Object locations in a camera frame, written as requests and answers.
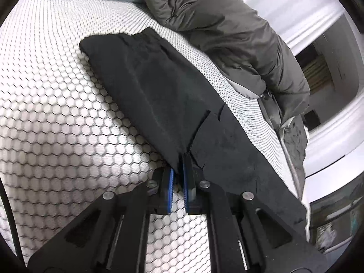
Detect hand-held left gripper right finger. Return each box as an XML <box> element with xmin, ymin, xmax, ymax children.
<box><xmin>182</xmin><ymin>152</ymin><xmax>330</xmax><ymax>273</ymax></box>

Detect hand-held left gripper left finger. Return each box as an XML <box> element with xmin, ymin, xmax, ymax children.
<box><xmin>27</xmin><ymin>167</ymin><xmax>178</xmax><ymax>273</ymax></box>

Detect black pants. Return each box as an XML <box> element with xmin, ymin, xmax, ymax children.
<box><xmin>79</xmin><ymin>27</ymin><xmax>309</xmax><ymax>234</ymax></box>

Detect bed with honeycomb cover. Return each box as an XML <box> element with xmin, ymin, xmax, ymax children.
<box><xmin>0</xmin><ymin>0</ymin><xmax>309</xmax><ymax>273</ymax></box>

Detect white curtain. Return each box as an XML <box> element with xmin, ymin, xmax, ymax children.
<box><xmin>303</xmin><ymin>91</ymin><xmax>364</xmax><ymax>205</ymax></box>
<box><xmin>227</xmin><ymin>0</ymin><xmax>350</xmax><ymax>52</ymax></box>

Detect grey duvet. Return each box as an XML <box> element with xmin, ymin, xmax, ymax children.
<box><xmin>144</xmin><ymin>0</ymin><xmax>311</xmax><ymax>202</ymax></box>

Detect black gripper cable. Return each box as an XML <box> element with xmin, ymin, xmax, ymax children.
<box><xmin>0</xmin><ymin>173</ymin><xmax>23</xmax><ymax>262</ymax></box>

